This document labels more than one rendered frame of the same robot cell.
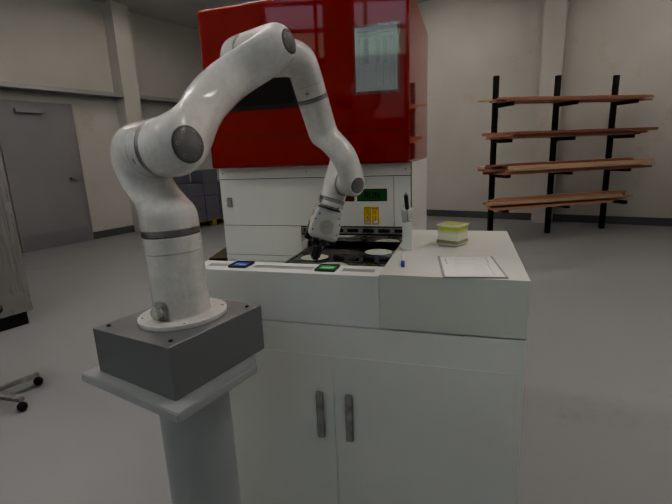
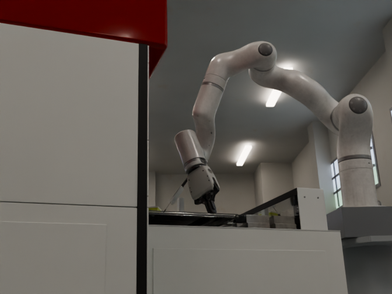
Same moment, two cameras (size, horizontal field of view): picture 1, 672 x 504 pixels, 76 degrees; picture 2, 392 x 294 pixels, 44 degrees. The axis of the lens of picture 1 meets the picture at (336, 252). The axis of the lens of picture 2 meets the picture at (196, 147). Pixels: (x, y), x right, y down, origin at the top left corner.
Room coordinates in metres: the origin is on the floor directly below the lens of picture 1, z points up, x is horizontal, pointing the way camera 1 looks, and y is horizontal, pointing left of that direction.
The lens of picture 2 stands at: (2.40, 1.39, 0.60)
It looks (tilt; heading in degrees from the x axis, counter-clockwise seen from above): 19 degrees up; 233
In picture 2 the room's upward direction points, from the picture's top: 2 degrees counter-clockwise
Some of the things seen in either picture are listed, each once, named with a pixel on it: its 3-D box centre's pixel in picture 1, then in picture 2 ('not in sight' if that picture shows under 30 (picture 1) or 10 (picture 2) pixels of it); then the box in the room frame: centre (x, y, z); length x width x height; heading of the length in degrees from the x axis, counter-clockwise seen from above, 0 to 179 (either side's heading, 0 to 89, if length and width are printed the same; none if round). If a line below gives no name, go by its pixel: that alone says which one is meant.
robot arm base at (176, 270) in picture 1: (177, 275); (357, 187); (0.91, 0.35, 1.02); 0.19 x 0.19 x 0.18
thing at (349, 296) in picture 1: (286, 291); (270, 226); (1.16, 0.15, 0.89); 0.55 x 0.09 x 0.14; 73
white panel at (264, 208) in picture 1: (311, 214); (113, 170); (1.76, 0.09, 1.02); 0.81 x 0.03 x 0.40; 73
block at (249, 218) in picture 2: not in sight; (255, 219); (1.27, 0.19, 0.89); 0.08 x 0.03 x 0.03; 163
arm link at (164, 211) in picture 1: (154, 178); (353, 128); (0.93, 0.38, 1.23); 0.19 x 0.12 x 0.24; 52
